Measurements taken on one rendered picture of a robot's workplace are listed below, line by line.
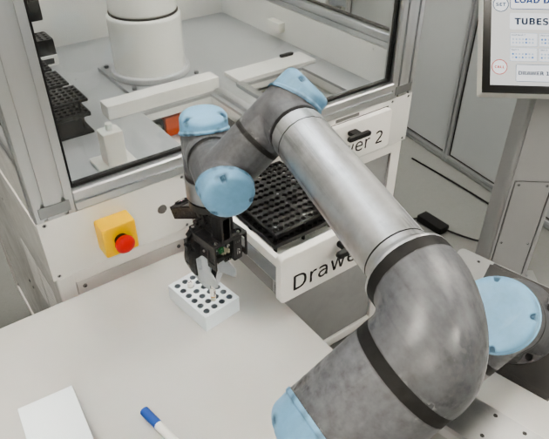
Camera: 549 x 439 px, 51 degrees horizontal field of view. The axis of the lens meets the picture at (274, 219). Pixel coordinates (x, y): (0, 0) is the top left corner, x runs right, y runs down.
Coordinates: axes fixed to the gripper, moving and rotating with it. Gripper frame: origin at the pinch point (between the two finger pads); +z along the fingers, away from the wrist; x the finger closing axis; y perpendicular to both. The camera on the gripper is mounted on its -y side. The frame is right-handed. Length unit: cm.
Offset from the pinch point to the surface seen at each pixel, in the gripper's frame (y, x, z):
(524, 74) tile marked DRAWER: 6, 101, -14
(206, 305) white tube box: -0.6, -1.0, 6.6
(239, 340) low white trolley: 8.0, 0.0, 10.3
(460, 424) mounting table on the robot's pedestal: 47, 15, 10
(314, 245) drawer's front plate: 11.6, 15.9, -6.4
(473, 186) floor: -41, 193, 87
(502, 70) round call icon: 2, 98, -14
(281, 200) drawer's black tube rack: -5.9, 24.2, -3.5
